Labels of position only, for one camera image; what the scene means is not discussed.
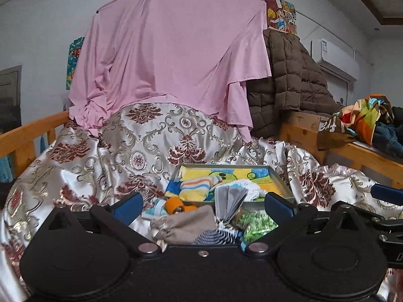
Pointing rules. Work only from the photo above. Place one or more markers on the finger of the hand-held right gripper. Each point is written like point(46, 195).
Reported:
point(377, 219)
point(385, 193)

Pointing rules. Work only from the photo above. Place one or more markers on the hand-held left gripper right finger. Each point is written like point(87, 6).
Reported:
point(278, 209)

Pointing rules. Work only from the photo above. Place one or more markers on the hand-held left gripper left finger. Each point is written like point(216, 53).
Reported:
point(127, 209)

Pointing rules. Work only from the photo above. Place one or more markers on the grey face mask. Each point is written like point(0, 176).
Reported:
point(228, 199)

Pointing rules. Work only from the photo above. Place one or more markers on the green patterned cloth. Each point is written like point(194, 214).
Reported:
point(258, 224)

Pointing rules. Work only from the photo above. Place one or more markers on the light blue striped cloth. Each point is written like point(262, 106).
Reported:
point(154, 211)

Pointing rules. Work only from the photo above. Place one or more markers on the white cloth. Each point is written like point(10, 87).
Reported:
point(248, 187)

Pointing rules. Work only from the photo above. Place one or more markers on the orange sock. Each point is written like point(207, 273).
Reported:
point(175, 206)

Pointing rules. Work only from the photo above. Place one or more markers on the blue denim jeans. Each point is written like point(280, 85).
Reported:
point(387, 137)

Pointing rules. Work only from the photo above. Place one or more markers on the yellow cartoon cloth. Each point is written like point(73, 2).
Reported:
point(229, 173)

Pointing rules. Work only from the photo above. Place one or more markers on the beige cloth pouch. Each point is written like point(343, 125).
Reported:
point(185, 226)

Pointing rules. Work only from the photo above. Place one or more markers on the floral satin blanket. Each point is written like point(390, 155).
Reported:
point(78, 170)

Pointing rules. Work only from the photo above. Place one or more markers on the dark striped cloth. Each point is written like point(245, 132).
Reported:
point(217, 237)

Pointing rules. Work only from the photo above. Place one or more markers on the pastel striped sock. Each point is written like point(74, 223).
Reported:
point(195, 187)

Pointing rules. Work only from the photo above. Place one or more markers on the colourful patchwork cloth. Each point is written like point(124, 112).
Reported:
point(365, 116)

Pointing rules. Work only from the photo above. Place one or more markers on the brown bag with white print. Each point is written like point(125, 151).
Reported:
point(333, 130)

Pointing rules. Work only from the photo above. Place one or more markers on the blue knitted cloth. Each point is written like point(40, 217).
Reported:
point(4, 170)

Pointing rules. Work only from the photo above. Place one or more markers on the brown puffer jacket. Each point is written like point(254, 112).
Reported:
point(292, 78)

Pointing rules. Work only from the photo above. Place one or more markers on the white air conditioner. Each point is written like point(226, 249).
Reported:
point(337, 59)

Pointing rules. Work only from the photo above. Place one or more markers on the pink bed sheet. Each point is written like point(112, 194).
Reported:
point(163, 53)

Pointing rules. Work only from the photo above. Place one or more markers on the grey door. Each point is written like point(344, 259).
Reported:
point(9, 100)

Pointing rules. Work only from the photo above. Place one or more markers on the pine wooden bed frame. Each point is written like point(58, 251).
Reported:
point(359, 154)

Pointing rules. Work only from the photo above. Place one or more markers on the wooden bed rail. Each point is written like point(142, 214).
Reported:
point(31, 131)

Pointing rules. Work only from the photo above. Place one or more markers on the blue fish wall poster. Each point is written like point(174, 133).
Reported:
point(74, 63)

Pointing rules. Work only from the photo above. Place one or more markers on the red cartoon wall poster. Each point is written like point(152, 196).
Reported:
point(280, 14)

